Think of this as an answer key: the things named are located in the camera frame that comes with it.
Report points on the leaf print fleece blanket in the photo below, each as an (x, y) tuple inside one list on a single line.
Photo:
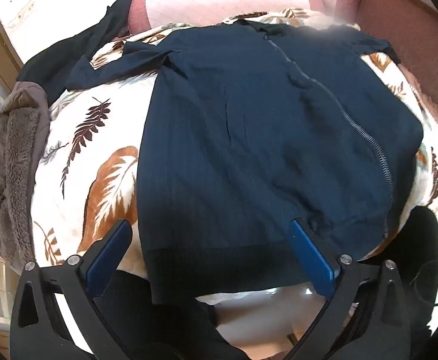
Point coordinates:
[(102, 131)]

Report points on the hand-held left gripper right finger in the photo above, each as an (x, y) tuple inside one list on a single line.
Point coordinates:
[(312, 257)]

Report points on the brown fleece garment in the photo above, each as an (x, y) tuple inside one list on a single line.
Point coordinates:
[(5, 165)]

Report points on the navy zip jacket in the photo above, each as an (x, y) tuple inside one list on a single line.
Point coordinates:
[(260, 138)]

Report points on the person's black clothing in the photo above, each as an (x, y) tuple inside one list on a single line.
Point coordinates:
[(158, 307)]

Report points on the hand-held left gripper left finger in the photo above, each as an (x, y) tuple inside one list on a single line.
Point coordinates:
[(106, 255)]

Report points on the black garment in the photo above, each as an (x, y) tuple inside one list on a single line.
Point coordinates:
[(72, 56)]

